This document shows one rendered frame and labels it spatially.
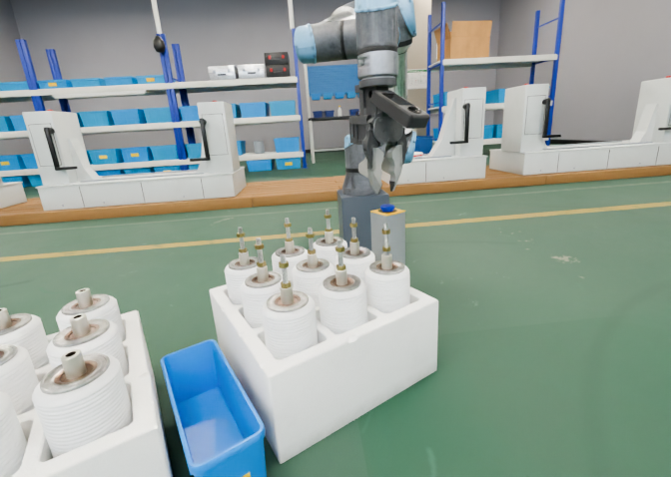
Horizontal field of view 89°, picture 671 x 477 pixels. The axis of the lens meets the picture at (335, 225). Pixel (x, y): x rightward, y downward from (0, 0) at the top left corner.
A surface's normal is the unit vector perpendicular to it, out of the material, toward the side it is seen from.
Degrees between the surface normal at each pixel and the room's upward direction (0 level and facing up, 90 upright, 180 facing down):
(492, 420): 0
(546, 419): 0
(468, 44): 90
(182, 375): 88
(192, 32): 90
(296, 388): 90
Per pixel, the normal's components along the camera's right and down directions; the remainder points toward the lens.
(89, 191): 0.09, 0.26
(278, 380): 0.54, 0.20
